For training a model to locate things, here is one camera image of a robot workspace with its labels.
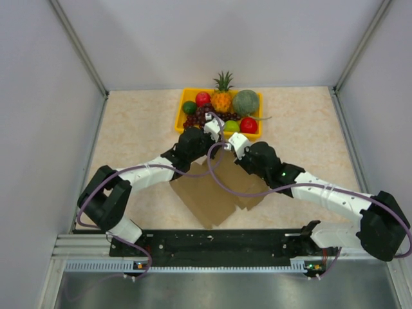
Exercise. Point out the red apple at back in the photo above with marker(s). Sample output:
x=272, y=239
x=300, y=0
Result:
x=202, y=98

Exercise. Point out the right aluminium frame post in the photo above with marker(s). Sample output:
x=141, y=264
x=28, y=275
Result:
x=365, y=40

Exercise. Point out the purple grape bunch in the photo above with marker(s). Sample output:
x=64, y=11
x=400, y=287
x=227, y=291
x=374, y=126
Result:
x=198, y=119

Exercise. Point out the green netted melon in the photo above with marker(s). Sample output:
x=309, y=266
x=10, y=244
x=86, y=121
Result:
x=245, y=102

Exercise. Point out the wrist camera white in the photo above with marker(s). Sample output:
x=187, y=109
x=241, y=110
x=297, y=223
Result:
x=237, y=143
x=214, y=126

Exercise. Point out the red tomato fruit front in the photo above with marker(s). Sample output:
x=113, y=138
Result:
x=248, y=125

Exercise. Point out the pineapple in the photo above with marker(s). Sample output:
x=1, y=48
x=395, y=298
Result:
x=221, y=99

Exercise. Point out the brown cardboard box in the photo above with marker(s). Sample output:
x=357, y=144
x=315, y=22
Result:
x=208, y=202

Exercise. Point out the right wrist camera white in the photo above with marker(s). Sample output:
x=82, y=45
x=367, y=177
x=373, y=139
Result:
x=237, y=143

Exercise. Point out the dark green lime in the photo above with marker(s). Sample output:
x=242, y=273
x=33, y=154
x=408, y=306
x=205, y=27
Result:
x=189, y=107

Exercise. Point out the white cable duct strip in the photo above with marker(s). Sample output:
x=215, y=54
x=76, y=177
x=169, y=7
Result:
x=134, y=267

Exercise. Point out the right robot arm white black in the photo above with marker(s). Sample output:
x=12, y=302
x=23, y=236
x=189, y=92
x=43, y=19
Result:
x=375, y=223

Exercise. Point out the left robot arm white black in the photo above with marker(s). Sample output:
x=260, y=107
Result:
x=105, y=197

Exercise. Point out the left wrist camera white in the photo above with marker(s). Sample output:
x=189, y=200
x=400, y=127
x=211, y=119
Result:
x=214, y=126

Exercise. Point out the light green apple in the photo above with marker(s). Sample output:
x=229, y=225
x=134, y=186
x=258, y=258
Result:
x=232, y=126

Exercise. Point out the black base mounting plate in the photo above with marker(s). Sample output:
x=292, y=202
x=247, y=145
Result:
x=222, y=248

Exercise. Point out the yellow plastic tray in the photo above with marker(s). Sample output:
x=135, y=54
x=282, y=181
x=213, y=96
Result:
x=190, y=94

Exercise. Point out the left aluminium frame post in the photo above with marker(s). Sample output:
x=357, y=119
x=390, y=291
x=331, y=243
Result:
x=78, y=46

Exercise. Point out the aluminium frame post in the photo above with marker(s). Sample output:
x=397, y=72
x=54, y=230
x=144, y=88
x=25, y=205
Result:
x=365, y=40
x=78, y=46

